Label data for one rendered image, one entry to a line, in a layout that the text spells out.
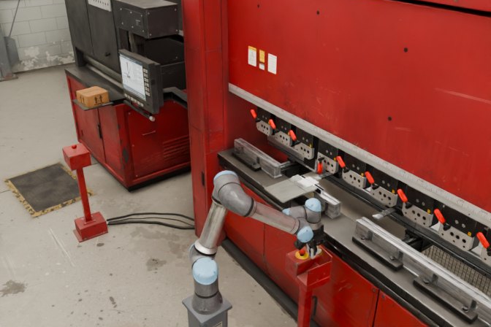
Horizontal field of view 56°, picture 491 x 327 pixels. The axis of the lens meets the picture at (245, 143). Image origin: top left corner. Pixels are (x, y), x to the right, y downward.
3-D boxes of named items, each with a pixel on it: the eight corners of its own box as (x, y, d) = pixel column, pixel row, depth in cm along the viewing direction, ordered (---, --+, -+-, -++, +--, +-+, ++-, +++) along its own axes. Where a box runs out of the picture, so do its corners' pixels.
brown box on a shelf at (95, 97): (71, 101, 412) (69, 87, 407) (100, 95, 427) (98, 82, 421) (84, 111, 391) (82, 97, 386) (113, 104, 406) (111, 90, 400)
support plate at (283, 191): (264, 189, 278) (264, 187, 278) (297, 177, 292) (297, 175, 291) (282, 203, 265) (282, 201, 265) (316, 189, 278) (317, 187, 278)
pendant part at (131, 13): (123, 110, 361) (109, -3, 324) (151, 103, 375) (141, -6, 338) (155, 131, 326) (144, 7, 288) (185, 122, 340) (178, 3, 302)
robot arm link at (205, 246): (188, 277, 224) (222, 181, 205) (185, 257, 237) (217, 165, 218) (212, 279, 228) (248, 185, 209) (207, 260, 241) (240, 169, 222)
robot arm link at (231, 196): (231, 193, 195) (320, 230, 215) (226, 179, 205) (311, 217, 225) (218, 214, 198) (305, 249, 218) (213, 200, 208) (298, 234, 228)
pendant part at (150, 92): (123, 96, 348) (117, 49, 332) (137, 93, 355) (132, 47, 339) (153, 114, 317) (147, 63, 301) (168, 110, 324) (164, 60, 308)
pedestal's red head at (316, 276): (285, 270, 263) (286, 244, 255) (307, 260, 270) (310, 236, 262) (306, 293, 247) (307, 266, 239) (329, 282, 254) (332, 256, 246)
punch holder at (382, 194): (369, 195, 238) (373, 167, 231) (381, 190, 243) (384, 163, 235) (392, 209, 227) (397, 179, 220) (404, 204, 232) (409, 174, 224)
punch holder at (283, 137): (274, 139, 298) (275, 115, 290) (284, 136, 302) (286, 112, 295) (288, 148, 287) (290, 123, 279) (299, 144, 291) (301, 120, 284)
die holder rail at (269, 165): (234, 150, 349) (234, 139, 344) (240, 149, 352) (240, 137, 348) (275, 179, 312) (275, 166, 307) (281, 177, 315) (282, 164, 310)
